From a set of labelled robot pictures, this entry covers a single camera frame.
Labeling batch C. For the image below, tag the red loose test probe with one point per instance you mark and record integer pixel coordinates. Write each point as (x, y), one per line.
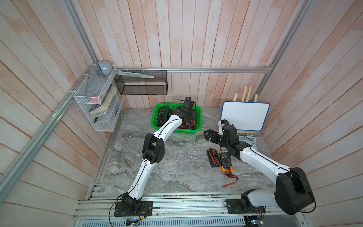
(229, 184)

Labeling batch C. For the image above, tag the green plastic basket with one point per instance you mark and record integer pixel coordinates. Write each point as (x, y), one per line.
(172, 106)

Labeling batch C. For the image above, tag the wooden easel stand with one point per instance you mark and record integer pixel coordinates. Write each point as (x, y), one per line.
(246, 98)

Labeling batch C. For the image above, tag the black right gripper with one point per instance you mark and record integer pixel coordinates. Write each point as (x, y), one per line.
(211, 132)

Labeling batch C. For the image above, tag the yellow clamp meter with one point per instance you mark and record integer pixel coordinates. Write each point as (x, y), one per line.
(225, 160)

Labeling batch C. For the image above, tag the blue framed whiteboard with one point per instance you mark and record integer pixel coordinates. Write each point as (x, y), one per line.
(245, 116)

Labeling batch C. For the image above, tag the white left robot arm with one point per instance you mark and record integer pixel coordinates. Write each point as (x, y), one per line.
(153, 152)

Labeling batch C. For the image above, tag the light blue calculator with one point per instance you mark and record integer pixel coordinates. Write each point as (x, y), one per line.
(249, 140)

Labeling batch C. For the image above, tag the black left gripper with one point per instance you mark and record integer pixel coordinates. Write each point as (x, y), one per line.
(194, 114)

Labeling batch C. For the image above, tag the black multimeter with red leads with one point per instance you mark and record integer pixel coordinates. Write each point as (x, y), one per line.
(213, 157)

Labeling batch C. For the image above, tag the white wire wall shelf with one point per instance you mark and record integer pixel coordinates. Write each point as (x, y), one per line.
(92, 91)

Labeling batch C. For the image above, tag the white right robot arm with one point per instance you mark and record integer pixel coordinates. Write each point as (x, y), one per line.
(292, 191)

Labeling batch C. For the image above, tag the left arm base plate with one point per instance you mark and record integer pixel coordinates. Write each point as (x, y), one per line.
(142, 208)

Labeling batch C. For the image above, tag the book in wire shelf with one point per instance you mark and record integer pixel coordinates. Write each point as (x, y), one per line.
(95, 109)

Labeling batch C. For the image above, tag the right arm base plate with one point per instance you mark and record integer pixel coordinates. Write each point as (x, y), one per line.
(242, 206)

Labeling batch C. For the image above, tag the grey computer mouse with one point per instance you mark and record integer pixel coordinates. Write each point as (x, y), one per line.
(105, 67)

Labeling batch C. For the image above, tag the black mesh wall basket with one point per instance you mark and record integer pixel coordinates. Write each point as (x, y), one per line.
(142, 82)

